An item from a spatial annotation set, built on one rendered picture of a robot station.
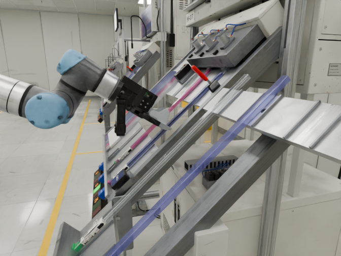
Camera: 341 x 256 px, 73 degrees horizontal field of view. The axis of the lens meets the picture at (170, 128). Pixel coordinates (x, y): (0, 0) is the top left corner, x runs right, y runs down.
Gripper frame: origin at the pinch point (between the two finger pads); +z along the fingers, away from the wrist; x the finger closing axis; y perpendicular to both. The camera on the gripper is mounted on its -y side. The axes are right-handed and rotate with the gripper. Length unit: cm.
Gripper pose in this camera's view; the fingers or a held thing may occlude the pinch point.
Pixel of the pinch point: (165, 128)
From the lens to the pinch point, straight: 74.9
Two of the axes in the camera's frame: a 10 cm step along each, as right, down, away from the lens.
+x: -2.9, -2.4, 9.3
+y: 5.3, -8.5, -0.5
